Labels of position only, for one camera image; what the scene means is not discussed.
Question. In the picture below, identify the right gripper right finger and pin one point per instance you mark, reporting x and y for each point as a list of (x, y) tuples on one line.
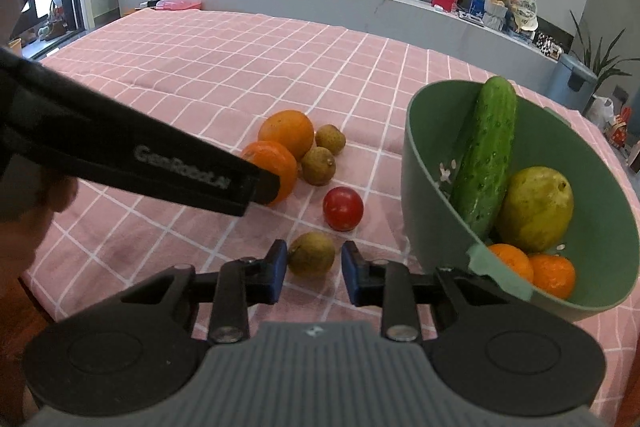
[(384, 284)]

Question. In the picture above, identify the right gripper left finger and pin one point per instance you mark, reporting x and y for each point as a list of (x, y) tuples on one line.
[(240, 284)]

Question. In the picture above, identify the orange front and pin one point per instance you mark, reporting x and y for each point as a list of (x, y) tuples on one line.
[(277, 159)]

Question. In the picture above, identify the orange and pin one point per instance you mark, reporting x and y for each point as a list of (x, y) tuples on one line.
[(290, 128), (277, 159)]

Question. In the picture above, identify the tangerine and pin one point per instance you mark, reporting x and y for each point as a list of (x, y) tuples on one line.
[(515, 259), (553, 274)]

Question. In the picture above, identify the green cucumber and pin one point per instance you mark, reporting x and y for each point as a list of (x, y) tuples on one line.
[(480, 184)]

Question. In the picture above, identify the green plastic bowl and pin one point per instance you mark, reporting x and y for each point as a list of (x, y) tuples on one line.
[(602, 240)]

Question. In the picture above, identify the yellow green pear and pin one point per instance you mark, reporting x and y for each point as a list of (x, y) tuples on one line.
[(537, 209)]

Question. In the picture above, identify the person left hand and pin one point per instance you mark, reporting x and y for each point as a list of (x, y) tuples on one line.
[(30, 226)]

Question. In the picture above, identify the kiwi near gripper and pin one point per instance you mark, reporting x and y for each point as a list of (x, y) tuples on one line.
[(311, 255)]

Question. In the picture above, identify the red tomato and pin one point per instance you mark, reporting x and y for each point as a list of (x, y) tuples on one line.
[(342, 209)]

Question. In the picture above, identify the kiwi middle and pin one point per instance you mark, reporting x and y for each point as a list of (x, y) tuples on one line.
[(318, 166)]

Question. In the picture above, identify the kiwi rear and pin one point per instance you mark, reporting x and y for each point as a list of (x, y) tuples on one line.
[(331, 138)]

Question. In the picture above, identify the orange rear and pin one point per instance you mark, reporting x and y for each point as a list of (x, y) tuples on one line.
[(290, 128)]

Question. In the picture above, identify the pink container on table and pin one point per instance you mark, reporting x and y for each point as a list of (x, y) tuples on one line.
[(178, 5)]

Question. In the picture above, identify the pink checkered tablecloth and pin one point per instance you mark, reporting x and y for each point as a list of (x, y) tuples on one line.
[(218, 76)]

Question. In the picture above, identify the blue grey trash bin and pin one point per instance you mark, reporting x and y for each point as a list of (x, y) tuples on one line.
[(571, 84)]

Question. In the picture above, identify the red toy decoration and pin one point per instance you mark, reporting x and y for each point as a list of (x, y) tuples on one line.
[(617, 130)]

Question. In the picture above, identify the white plastic bag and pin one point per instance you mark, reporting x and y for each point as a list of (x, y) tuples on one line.
[(601, 112)]

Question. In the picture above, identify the potted plant by bin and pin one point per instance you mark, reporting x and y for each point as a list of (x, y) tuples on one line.
[(598, 58)]

